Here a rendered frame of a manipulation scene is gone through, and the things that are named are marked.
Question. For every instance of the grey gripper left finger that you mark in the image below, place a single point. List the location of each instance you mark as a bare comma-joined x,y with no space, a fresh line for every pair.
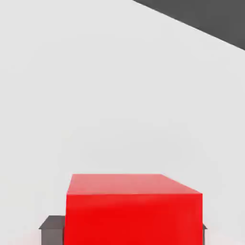
52,231

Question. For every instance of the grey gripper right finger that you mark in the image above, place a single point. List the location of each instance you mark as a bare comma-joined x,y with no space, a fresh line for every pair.
204,236

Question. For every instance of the small red cube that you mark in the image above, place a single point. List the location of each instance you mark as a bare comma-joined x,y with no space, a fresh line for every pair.
134,216

